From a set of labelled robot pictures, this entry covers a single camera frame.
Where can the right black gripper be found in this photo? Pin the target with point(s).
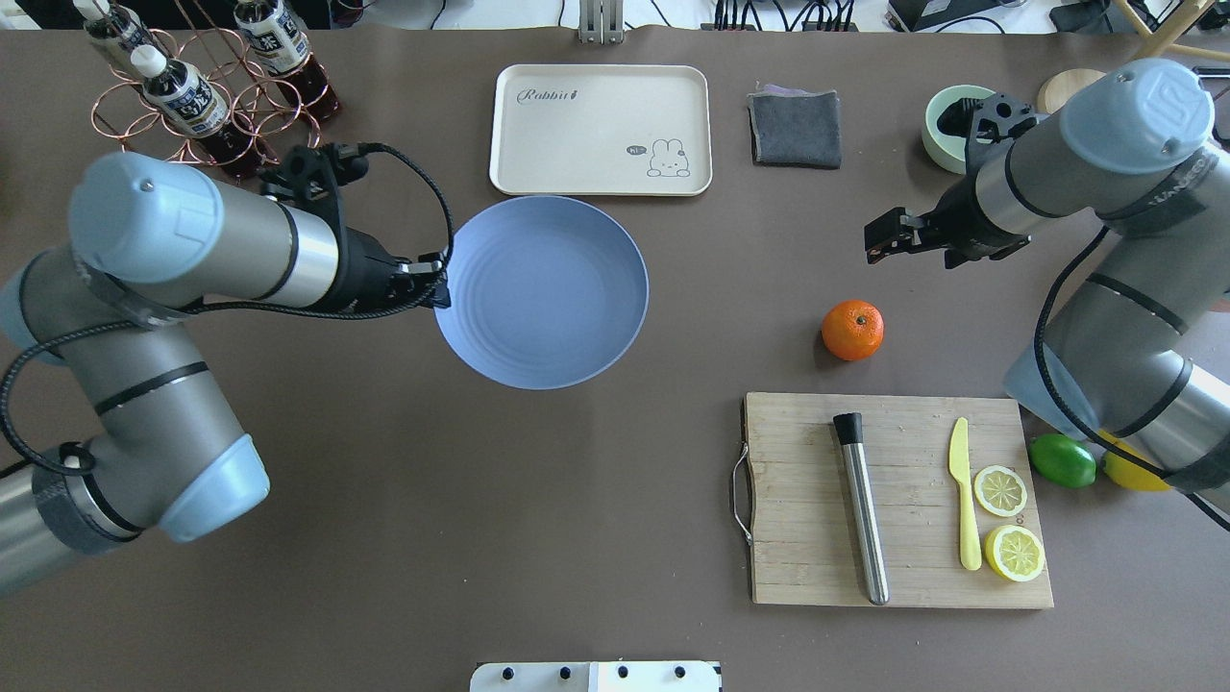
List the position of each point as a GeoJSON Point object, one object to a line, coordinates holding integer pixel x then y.
{"type": "Point", "coordinates": [962, 228]}

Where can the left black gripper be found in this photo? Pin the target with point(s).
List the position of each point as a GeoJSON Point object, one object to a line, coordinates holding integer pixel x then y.
{"type": "Point", "coordinates": [366, 273]}

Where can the orange fruit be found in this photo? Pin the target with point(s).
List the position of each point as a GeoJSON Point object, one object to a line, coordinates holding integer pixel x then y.
{"type": "Point", "coordinates": [853, 330]}

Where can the blue plate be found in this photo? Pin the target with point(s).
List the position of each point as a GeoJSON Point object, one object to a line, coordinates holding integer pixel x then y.
{"type": "Point", "coordinates": [545, 292]}

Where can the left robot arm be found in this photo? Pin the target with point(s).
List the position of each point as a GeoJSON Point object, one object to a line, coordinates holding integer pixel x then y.
{"type": "Point", "coordinates": [152, 244]}

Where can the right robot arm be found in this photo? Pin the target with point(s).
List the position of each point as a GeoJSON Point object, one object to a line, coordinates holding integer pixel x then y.
{"type": "Point", "coordinates": [1136, 148]}

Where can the green bowl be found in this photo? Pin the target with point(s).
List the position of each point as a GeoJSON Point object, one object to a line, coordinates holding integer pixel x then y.
{"type": "Point", "coordinates": [948, 152]}

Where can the grey folded cloth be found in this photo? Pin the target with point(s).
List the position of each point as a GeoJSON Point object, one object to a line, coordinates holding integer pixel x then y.
{"type": "Point", "coordinates": [799, 128]}

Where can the cream rabbit tray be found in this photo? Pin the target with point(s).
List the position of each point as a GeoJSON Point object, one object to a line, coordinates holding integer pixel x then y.
{"type": "Point", "coordinates": [601, 130]}

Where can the steel muddler black tip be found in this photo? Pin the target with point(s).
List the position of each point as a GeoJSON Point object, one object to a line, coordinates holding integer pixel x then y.
{"type": "Point", "coordinates": [850, 433]}

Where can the wooden stand round base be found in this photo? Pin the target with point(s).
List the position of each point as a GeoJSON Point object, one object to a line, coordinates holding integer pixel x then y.
{"type": "Point", "coordinates": [1156, 42]}

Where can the yellow plastic knife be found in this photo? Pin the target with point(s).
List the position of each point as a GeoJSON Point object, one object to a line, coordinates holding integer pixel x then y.
{"type": "Point", "coordinates": [959, 468]}

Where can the wooden cutting board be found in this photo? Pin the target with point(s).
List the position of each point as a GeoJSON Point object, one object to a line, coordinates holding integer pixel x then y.
{"type": "Point", "coordinates": [804, 549]}

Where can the green lime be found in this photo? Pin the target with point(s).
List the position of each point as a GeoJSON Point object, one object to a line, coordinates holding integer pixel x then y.
{"type": "Point", "coordinates": [1063, 460]}

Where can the tea bottle lower middle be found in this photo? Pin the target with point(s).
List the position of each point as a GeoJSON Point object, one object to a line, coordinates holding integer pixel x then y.
{"type": "Point", "coordinates": [277, 38]}

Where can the tea bottle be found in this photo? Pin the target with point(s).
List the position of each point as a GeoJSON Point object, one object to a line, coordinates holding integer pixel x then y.
{"type": "Point", "coordinates": [195, 109]}
{"type": "Point", "coordinates": [277, 38]}
{"type": "Point", "coordinates": [115, 32]}

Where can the tea bottle upper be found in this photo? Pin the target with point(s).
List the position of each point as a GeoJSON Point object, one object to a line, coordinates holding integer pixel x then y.
{"type": "Point", "coordinates": [195, 109]}

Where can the yellow lemon far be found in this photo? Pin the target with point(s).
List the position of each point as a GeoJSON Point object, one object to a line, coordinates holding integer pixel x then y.
{"type": "Point", "coordinates": [1130, 476]}

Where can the thick lemon half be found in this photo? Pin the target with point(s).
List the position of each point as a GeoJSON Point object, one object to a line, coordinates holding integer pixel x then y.
{"type": "Point", "coordinates": [1014, 553]}

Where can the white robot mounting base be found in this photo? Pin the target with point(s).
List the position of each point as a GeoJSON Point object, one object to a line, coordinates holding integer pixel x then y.
{"type": "Point", "coordinates": [617, 675]}

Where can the tea bottle lower outer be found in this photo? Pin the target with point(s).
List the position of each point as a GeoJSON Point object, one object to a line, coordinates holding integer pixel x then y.
{"type": "Point", "coordinates": [115, 32]}

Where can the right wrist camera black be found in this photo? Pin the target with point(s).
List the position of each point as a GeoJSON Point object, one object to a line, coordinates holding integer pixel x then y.
{"type": "Point", "coordinates": [988, 120]}

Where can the copper wire bottle rack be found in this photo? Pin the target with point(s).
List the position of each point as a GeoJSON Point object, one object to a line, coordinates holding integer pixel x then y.
{"type": "Point", "coordinates": [190, 103]}

